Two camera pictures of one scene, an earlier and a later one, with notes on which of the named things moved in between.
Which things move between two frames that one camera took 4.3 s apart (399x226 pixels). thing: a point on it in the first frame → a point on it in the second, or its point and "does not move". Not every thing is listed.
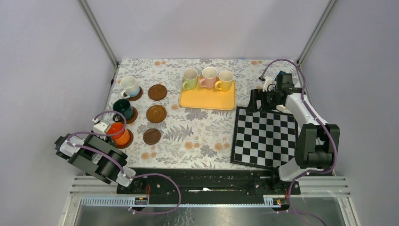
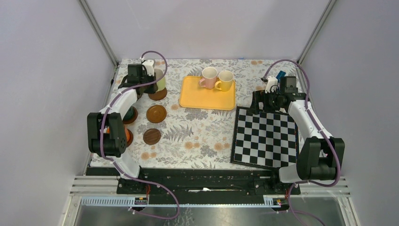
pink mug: [209, 75] does not move
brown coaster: [157, 92] does not move
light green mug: [190, 79] → [161, 83]
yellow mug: [226, 78] does not move
